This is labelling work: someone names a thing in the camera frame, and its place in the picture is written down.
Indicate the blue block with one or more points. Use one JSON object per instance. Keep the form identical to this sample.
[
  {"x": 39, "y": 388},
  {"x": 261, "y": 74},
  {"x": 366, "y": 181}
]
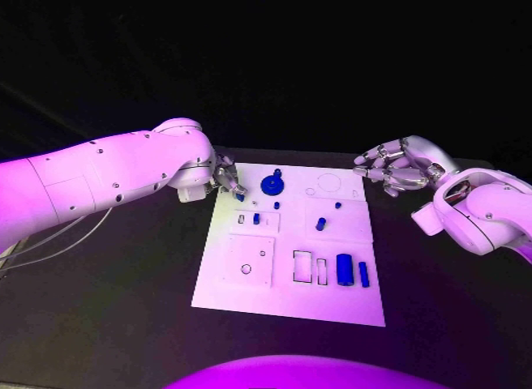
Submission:
[{"x": 256, "y": 218}]

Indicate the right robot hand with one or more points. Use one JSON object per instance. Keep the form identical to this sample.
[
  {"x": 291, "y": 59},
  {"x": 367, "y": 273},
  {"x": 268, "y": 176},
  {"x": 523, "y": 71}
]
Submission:
[{"x": 405, "y": 170}]

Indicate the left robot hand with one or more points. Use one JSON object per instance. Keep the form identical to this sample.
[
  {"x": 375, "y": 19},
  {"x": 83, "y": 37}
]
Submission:
[{"x": 226, "y": 178}]

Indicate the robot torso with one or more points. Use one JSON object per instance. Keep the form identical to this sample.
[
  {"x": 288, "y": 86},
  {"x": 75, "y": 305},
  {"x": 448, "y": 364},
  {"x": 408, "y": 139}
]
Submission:
[{"x": 304, "y": 373}]

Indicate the blue gear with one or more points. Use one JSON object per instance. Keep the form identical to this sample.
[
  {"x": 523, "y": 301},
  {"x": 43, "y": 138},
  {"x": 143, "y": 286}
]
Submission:
[{"x": 272, "y": 183}]

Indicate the thin long blue cylinder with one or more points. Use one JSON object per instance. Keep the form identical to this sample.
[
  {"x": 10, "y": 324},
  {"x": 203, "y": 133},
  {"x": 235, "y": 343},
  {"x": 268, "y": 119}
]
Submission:
[{"x": 363, "y": 274}]

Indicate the white task board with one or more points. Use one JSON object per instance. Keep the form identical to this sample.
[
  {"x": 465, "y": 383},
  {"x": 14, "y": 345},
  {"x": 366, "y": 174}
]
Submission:
[{"x": 291, "y": 243}]

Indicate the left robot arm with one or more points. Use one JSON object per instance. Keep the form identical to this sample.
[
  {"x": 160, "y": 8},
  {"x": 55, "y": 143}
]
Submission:
[{"x": 94, "y": 176}]

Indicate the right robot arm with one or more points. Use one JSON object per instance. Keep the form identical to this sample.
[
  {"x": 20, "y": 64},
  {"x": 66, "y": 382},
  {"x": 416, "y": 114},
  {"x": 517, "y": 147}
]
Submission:
[{"x": 489, "y": 212}]

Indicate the thick long blue cylinder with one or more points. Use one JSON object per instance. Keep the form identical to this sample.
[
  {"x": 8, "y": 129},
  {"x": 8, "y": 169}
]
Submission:
[{"x": 344, "y": 269}]

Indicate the short blue cylinder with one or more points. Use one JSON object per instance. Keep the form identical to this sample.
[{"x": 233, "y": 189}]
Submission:
[{"x": 320, "y": 224}]

